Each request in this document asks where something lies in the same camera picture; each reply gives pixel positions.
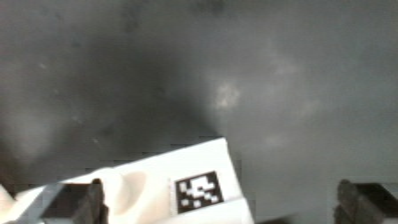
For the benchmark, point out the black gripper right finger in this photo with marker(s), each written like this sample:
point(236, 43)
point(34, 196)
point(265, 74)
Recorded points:
point(366, 203)

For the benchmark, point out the white drawer one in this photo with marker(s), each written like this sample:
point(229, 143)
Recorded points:
point(172, 189)

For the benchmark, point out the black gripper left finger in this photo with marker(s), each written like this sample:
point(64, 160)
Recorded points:
point(76, 206)

